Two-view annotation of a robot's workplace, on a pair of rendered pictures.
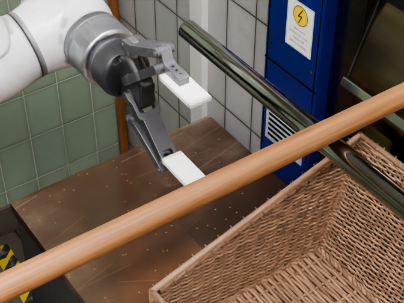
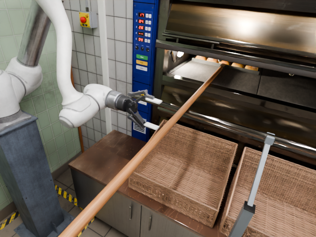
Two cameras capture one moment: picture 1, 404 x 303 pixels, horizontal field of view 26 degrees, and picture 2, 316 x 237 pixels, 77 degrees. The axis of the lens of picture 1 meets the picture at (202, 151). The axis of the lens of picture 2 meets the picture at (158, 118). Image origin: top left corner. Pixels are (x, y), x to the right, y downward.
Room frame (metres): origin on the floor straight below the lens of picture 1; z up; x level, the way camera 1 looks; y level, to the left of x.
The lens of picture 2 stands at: (0.14, 0.40, 1.64)
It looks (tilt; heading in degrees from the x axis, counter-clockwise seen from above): 31 degrees down; 330
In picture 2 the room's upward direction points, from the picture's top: 5 degrees clockwise
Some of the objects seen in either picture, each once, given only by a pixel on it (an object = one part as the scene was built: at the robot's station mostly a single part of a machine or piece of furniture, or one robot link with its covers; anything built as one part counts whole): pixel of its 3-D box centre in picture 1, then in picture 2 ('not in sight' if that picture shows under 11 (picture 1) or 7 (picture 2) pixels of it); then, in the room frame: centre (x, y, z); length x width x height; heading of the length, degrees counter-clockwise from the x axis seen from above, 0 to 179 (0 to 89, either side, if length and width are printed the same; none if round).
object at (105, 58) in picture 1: (130, 77); (128, 105); (0.94, 0.10, 1.19); 0.09 x 0.07 x 0.08; 34
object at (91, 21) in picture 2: not in sight; (88, 19); (1.76, 0.09, 1.46); 0.10 x 0.07 x 0.10; 35
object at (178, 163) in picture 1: (185, 171); (151, 125); (0.83, 0.02, 1.12); 0.07 x 0.03 x 0.01; 34
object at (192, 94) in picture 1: (184, 88); (154, 100); (0.83, 0.02, 1.25); 0.07 x 0.03 x 0.01; 34
